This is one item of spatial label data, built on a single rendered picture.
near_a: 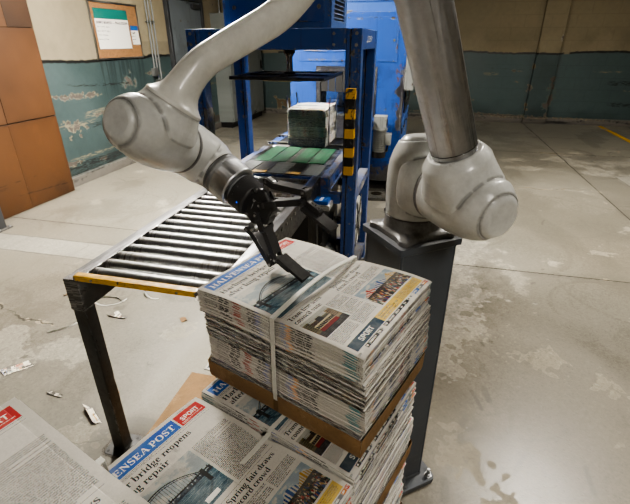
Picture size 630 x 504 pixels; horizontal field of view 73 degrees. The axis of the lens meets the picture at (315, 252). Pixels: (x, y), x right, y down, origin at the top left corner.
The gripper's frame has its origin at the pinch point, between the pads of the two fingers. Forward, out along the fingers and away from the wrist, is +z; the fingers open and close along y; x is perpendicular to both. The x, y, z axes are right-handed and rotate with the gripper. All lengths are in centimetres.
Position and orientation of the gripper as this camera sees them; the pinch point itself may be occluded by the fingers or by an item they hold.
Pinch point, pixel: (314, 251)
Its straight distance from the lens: 81.8
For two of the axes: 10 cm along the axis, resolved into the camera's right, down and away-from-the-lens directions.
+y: -3.8, 6.9, 6.2
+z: 7.5, 6.2, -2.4
